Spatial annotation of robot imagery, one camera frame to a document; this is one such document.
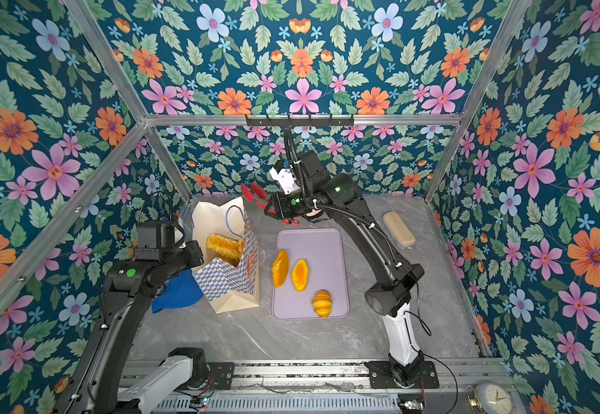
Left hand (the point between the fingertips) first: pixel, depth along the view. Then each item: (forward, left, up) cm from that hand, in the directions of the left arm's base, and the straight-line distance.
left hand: (201, 243), depth 71 cm
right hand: (+5, -20, +8) cm, 22 cm away
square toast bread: (+9, -2, -18) cm, 21 cm away
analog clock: (-39, -76, -22) cm, 88 cm away
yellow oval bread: (0, -26, -24) cm, 36 cm away
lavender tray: (+12, -35, -27) cm, 46 cm away
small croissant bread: (-10, -34, -25) cm, 43 cm away
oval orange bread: (+3, -19, -23) cm, 30 cm away
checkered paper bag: (-7, -4, -16) cm, 17 cm away
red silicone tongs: (+16, -15, +4) cm, 22 cm away
